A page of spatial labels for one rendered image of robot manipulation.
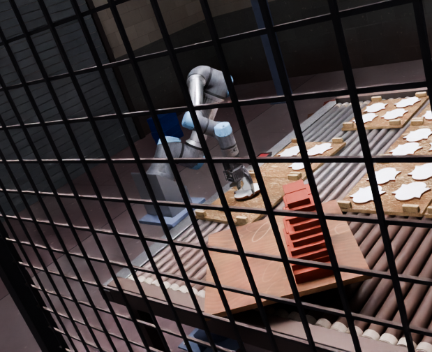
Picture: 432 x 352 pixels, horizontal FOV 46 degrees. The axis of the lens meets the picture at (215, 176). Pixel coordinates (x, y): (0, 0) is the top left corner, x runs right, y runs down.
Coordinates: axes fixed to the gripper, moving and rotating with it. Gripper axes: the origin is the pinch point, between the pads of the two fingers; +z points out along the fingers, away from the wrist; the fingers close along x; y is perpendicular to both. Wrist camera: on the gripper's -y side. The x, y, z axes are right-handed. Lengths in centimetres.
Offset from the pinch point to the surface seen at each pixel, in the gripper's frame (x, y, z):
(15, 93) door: -489, -32, -39
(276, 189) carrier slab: 10.1, -8.9, 2.4
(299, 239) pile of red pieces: 83, 41, -20
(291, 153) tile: -12.4, -42.0, 1.5
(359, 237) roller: 70, 5, 4
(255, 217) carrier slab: 20.6, 13.7, 2.4
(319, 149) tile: 1.9, -49.2, 1.5
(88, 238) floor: -283, 12, 96
